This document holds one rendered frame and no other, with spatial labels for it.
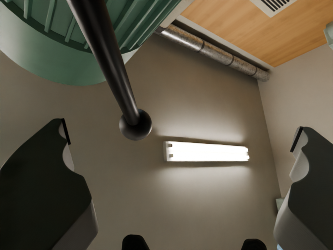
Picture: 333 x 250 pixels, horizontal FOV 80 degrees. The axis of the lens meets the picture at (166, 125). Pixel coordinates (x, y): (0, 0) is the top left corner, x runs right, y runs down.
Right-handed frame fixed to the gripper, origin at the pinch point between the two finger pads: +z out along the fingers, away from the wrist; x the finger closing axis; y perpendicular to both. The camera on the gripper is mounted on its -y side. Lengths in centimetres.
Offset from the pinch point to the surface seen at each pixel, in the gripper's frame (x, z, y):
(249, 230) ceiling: 96, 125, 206
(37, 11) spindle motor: -11.2, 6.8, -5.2
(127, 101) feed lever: -3.8, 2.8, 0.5
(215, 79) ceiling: 60, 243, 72
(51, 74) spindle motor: -13.9, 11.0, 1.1
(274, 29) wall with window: 118, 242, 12
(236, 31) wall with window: 74, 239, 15
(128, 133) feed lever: -4.7, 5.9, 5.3
